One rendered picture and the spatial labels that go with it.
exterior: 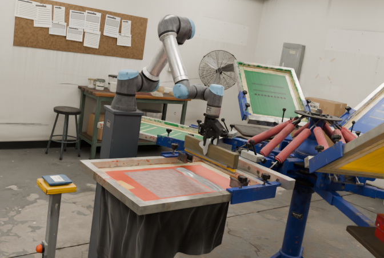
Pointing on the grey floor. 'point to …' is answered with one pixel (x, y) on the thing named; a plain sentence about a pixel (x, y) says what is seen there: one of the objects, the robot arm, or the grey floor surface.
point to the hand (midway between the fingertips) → (208, 152)
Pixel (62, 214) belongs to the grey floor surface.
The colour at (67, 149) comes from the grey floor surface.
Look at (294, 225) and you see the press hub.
